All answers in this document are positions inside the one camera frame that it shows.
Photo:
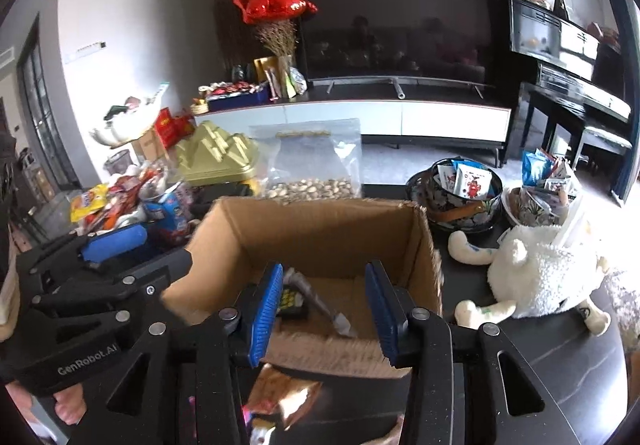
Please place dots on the person's left hand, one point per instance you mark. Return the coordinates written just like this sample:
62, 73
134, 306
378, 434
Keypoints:
69, 405

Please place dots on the brown floor carton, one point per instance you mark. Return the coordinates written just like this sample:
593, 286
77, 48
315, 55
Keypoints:
150, 145

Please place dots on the white sheep plush toy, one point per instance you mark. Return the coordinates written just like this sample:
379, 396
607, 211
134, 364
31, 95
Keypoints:
540, 270

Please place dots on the yellow gift bag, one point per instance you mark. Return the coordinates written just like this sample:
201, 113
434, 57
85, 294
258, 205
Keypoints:
265, 70

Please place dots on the grey foil snack wrapper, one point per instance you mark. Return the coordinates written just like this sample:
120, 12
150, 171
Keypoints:
325, 307

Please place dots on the blue printed snack cup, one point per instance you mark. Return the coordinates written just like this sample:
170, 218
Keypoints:
167, 215

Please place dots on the black metronome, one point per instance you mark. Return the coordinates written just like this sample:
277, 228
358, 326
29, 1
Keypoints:
561, 6

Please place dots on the clear bag of pistachios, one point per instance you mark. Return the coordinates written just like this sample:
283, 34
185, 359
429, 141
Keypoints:
310, 187

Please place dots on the white and red snack packet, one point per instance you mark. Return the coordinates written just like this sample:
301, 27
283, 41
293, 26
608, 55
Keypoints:
472, 182

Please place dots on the black flat television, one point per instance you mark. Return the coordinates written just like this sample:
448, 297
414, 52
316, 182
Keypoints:
400, 25

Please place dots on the orange snack packet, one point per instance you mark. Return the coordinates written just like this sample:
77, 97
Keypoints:
280, 390

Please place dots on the dried flower bouquet in vase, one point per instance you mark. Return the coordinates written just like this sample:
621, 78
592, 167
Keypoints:
280, 40

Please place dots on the pile of colourful snack packets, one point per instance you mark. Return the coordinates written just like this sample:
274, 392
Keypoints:
120, 205

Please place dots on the gold mountain-shaped box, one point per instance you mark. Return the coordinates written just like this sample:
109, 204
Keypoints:
215, 155

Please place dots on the white shell-shaped bowl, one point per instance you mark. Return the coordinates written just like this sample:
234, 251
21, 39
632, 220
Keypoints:
125, 127

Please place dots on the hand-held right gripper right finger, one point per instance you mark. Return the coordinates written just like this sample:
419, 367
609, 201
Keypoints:
382, 315

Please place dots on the black upright piano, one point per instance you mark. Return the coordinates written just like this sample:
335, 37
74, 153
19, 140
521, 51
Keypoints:
575, 75

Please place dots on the dark patterned bowl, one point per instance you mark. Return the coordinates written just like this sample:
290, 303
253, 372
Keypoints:
450, 215

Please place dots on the black framed glass door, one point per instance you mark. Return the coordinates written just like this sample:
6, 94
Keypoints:
47, 115

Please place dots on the dark snack packet yellow dots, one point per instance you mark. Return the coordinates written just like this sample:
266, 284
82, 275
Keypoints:
291, 301

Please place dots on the brown cardboard box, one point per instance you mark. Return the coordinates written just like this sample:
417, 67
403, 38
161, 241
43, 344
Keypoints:
325, 235

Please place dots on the white television cabinet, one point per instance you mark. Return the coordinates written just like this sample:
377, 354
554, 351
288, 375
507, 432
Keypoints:
440, 122

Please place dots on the black piano bench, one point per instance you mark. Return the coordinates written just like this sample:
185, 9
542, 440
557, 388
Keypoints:
605, 137

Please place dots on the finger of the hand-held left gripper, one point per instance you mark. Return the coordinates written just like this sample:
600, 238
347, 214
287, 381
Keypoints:
112, 244
165, 270

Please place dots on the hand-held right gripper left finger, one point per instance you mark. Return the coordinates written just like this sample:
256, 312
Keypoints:
265, 310

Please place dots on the blue tray of candies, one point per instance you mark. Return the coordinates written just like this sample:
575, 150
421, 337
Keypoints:
240, 97

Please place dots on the white patterned bowl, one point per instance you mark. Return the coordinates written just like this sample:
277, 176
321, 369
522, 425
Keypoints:
530, 212

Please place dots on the blue snack packet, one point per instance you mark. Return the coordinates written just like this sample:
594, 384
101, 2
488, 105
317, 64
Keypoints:
534, 167

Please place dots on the red gift bag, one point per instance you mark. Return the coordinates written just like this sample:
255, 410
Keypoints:
172, 127

